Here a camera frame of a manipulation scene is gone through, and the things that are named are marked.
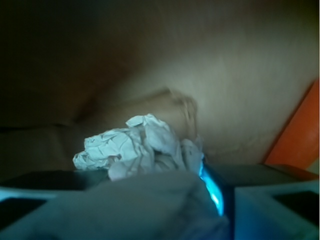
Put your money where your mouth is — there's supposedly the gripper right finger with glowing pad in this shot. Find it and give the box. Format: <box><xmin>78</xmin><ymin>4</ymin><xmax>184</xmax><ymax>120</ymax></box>
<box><xmin>199</xmin><ymin>163</ymin><xmax>320</xmax><ymax>240</ymax></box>

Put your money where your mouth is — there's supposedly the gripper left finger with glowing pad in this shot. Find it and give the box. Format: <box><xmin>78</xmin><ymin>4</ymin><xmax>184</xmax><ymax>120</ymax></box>
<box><xmin>0</xmin><ymin>170</ymin><xmax>230</xmax><ymax>240</ymax></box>

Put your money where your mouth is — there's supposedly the white paper ball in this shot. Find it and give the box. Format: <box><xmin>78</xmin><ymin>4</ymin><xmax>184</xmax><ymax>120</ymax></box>
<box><xmin>73</xmin><ymin>114</ymin><xmax>204</xmax><ymax>181</ymax></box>

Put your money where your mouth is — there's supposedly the orange toy carrot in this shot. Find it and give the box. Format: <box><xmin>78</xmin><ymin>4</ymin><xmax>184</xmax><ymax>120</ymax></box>
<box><xmin>264</xmin><ymin>79</ymin><xmax>320</xmax><ymax>170</ymax></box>

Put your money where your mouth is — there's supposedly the brown paper bag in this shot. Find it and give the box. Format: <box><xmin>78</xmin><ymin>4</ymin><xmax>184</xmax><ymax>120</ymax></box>
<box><xmin>0</xmin><ymin>0</ymin><xmax>320</xmax><ymax>180</ymax></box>

